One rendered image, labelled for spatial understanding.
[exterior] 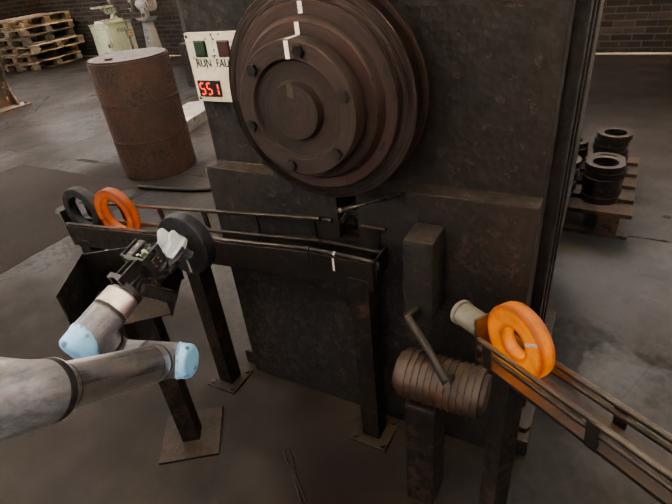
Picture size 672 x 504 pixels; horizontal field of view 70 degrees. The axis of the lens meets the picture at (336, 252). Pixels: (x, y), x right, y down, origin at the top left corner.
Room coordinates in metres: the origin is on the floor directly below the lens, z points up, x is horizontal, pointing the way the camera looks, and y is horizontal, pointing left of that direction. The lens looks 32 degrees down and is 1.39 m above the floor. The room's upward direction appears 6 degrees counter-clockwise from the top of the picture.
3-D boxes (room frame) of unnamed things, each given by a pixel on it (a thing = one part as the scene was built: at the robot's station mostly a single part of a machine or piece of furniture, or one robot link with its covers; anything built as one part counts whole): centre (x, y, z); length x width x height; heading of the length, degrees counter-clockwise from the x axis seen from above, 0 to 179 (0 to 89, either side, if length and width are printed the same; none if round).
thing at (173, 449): (1.13, 0.59, 0.36); 0.26 x 0.20 x 0.72; 94
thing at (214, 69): (1.38, 0.23, 1.15); 0.26 x 0.02 x 0.18; 59
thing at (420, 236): (1.00, -0.22, 0.68); 0.11 x 0.08 x 0.24; 149
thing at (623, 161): (2.69, -1.19, 0.22); 1.20 x 0.81 x 0.44; 57
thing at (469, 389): (0.82, -0.22, 0.27); 0.22 x 0.13 x 0.53; 59
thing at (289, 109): (1.02, 0.04, 1.11); 0.28 x 0.06 x 0.28; 59
